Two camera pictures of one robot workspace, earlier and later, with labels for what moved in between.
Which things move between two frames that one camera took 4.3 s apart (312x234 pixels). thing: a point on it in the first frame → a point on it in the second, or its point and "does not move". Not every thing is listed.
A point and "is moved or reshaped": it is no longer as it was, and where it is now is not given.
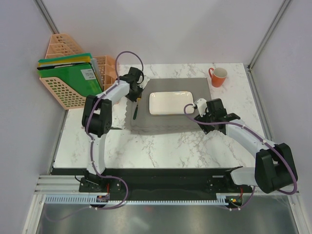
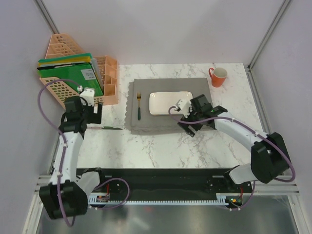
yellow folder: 84,60 does not move
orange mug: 218,76 does not move
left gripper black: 134,99 → 95,118
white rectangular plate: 170,103 does not move
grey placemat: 145,124 does not move
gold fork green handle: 136,110 is moved or reshaped
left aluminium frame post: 46,17 does not move
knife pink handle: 113,127 is moved or reshaped
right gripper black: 205,128 → 185,126
